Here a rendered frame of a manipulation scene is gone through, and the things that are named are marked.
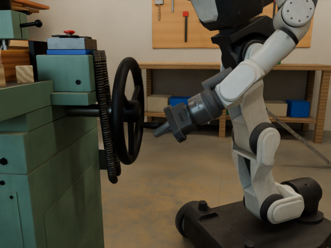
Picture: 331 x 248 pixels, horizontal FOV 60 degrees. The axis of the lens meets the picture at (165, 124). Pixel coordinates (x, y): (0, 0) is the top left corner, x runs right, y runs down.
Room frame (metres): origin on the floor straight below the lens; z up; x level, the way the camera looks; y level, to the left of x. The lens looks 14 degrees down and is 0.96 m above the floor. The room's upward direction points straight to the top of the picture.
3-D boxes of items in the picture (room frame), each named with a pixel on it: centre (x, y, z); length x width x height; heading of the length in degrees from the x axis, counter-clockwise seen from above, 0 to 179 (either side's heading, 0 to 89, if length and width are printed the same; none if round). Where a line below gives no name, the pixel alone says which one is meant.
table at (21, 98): (0.79, 0.33, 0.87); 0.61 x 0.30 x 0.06; 174
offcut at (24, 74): (0.65, 0.31, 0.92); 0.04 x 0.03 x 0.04; 24
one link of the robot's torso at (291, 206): (1.24, -0.51, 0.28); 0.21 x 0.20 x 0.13; 114
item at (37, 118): (0.80, 0.37, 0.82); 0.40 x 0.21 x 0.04; 174
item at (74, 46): (0.78, 0.24, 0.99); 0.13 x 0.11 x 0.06; 174
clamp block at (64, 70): (0.78, 0.24, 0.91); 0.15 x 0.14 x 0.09; 174
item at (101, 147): (1.05, 0.26, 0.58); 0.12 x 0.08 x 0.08; 84
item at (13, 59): (0.76, 0.35, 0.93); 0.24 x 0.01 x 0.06; 174
